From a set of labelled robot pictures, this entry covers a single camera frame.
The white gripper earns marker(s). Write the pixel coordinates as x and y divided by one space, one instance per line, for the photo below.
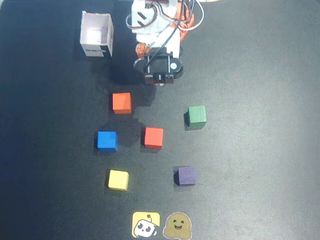
141 50

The purple wooden cube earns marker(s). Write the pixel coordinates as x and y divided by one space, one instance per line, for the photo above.
186 176

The white and orange robot arm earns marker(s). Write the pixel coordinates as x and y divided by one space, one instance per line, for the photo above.
140 11

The orange wooden cube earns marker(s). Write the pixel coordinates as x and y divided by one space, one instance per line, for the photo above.
121 103

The green wooden cube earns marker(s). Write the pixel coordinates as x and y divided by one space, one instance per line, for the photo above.
197 115

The red wooden cube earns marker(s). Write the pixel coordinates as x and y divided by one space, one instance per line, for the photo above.
153 138

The blue wooden cube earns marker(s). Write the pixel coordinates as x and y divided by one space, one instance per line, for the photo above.
107 141

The yellow wooden cube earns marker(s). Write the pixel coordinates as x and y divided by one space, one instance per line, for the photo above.
118 180

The white open cardboard box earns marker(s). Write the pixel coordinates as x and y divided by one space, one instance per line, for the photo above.
96 35

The black table mat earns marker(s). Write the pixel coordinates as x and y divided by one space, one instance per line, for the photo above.
250 150

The yellow robot face sticker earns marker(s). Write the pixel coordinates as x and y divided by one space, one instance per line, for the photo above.
146 225

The hugging face emoji sticker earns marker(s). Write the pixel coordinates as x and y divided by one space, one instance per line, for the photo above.
177 225

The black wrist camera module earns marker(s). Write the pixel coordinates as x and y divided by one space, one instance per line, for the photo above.
160 65

